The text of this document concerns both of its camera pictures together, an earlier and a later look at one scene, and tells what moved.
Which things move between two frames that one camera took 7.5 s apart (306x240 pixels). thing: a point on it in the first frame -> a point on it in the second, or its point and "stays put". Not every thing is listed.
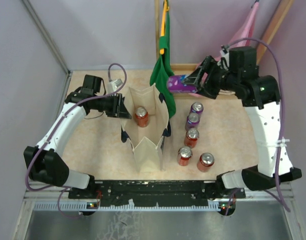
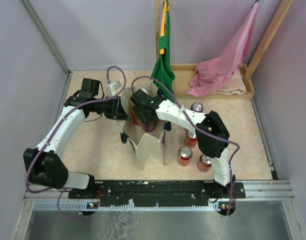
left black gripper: [122, 111] stays put
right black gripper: [209, 66] -> [143, 120]
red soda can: [183, 155] stays put
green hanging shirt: [162, 68] stays put
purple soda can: [174, 84] -> [150, 127]
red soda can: [205, 162] stays put
